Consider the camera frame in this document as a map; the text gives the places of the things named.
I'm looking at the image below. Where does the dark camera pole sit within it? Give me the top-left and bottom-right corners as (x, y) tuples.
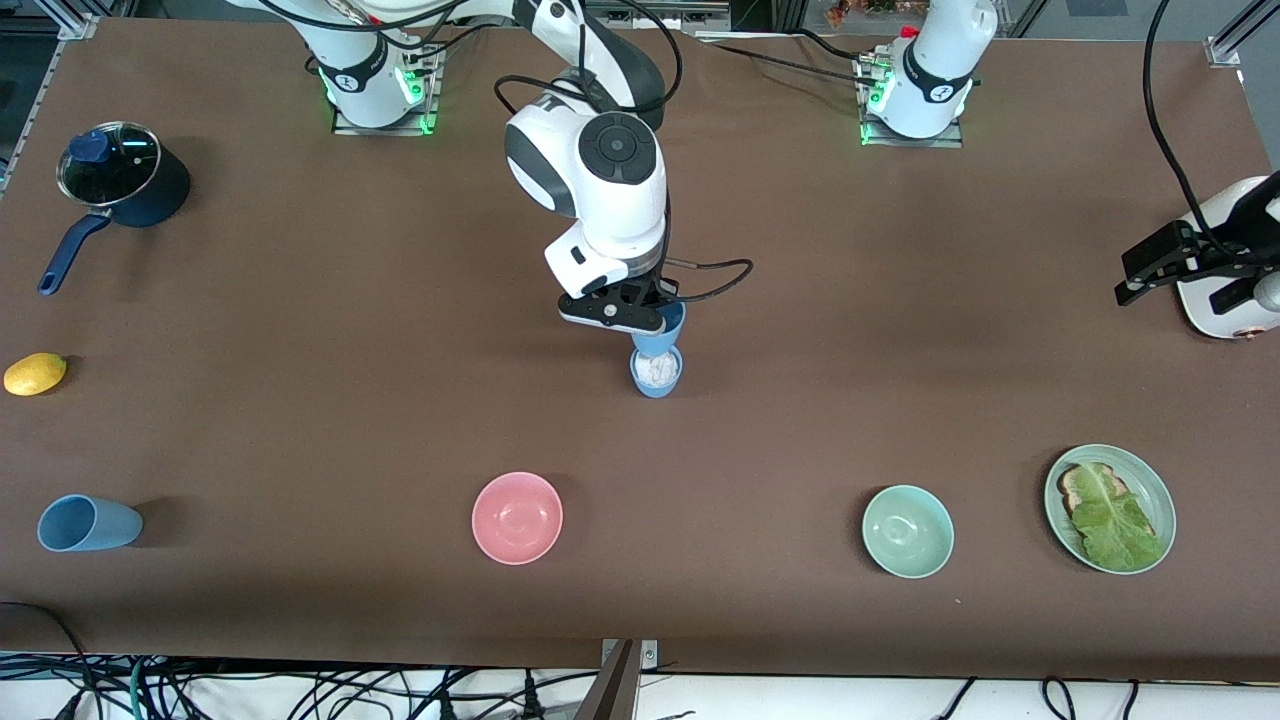
(573, 640), (641, 720)

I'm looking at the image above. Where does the grey metal frame box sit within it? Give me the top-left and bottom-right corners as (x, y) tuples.
(583, 0), (733, 31)

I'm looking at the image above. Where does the yellow lemon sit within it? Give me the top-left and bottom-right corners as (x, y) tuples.
(3, 352), (69, 397)

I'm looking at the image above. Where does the pink bowl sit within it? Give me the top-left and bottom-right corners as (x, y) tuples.
(471, 471), (564, 566)

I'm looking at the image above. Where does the toasted bread slice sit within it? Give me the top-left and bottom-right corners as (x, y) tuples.
(1057, 462), (1136, 521)

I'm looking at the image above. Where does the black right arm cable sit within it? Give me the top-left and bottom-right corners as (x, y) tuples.
(493, 0), (754, 303)

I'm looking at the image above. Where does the glass lid with blue knob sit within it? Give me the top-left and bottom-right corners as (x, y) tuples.
(57, 121), (162, 207)

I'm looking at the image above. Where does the green lettuce leaf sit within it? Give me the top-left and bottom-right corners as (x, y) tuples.
(1070, 463), (1168, 573)

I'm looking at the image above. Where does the mint green bowl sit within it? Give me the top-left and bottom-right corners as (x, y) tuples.
(861, 484), (956, 580)

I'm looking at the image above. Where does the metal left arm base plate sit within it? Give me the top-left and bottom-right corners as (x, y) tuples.
(855, 55), (966, 149)

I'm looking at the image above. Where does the aluminium frame rail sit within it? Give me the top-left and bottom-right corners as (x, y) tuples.
(0, 15), (101, 196)
(1205, 0), (1280, 69)

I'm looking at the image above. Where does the silver metal bracket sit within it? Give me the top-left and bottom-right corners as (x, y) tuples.
(600, 638), (660, 669)

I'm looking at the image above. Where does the black left arm base cable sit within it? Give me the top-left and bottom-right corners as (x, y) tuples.
(695, 30), (876, 86)

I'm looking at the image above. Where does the dark blue saucepan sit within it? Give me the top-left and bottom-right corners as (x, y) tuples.
(38, 120), (192, 297)

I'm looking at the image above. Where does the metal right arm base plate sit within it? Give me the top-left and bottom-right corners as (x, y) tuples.
(332, 45), (441, 136)

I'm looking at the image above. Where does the white toaster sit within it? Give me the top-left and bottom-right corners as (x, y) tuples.
(1175, 175), (1280, 341)

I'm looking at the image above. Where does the blue cup with paper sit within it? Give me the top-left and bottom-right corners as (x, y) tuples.
(629, 345), (685, 400)

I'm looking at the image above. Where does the mint green plate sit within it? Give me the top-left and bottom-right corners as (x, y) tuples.
(1043, 443), (1178, 576)

